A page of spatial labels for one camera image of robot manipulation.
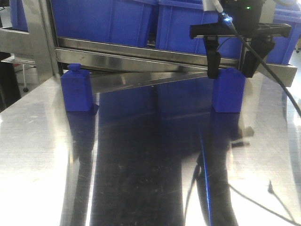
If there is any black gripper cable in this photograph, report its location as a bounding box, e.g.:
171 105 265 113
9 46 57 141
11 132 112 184
213 0 301 113

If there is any blue bottle-shaped part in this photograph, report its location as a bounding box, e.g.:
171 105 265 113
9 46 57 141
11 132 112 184
61 63 93 112
212 68 246 113

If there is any blue bin far right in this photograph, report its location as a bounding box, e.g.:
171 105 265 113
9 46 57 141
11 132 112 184
267 0 301 65

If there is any blue plastic bin left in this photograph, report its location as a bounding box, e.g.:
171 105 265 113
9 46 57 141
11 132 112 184
51 0 157 47

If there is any blue bin far left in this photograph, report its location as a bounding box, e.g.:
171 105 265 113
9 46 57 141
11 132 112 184
9 0 28 32

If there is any blue plastic bin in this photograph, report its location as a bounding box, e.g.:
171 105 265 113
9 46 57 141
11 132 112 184
51 0 157 47
156 0 249 60

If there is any stainless steel shelf frame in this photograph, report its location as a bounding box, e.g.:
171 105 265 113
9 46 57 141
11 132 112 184
0 0 298 88

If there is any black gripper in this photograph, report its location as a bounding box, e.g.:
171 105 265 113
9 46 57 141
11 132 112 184
190 0 292 79

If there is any blue plastic bin right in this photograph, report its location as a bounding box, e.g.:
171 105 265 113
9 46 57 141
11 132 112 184
156 0 249 60

